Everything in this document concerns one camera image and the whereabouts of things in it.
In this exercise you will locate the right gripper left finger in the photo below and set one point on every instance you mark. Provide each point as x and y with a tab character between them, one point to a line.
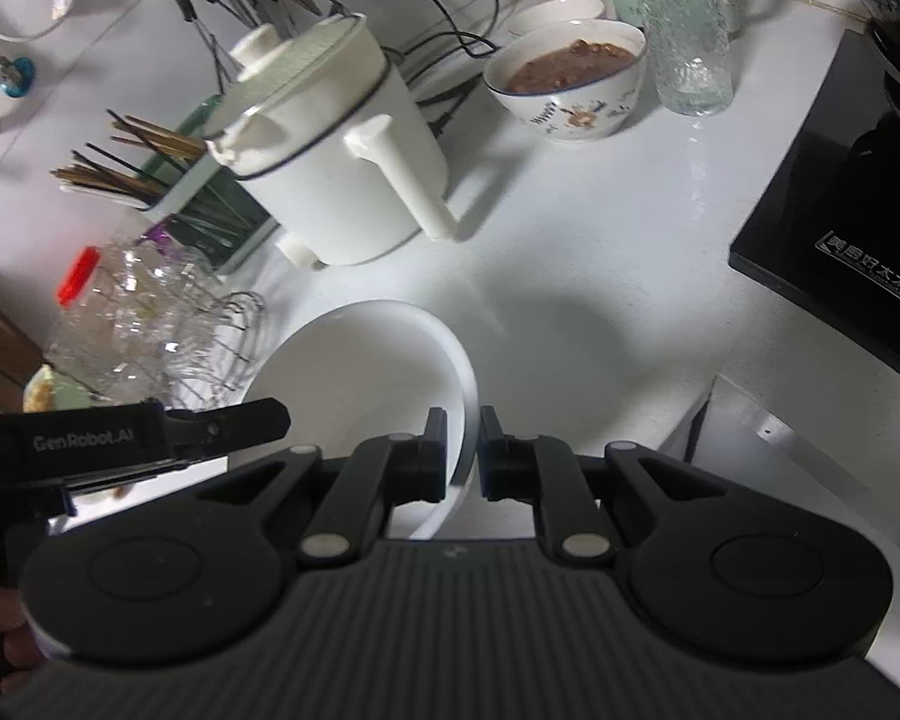
381	473

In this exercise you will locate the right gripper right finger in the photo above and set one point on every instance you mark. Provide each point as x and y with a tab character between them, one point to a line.
544	473

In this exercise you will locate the white plastic bowl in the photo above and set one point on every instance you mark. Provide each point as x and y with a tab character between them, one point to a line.
368	369

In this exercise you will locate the person's left hand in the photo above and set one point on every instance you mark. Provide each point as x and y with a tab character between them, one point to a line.
19	651

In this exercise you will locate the green plastic colander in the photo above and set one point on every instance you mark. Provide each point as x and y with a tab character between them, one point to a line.
51	390

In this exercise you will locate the red lid plastic jar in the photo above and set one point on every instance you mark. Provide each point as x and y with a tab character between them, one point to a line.
108	320

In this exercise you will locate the green chopstick holder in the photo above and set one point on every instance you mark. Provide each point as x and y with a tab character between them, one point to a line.
206	208

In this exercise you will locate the white electric cooking pot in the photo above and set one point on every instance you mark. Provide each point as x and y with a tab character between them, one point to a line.
323	133

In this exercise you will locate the floral bowl with food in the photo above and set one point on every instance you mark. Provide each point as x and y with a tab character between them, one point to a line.
575	81

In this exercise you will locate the black induction cooktop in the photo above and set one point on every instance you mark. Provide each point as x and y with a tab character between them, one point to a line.
826	233

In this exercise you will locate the tall textured glass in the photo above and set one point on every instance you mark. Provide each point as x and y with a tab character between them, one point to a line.
690	60

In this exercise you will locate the wire cup holder rack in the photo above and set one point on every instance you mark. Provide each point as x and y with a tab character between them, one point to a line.
210	351

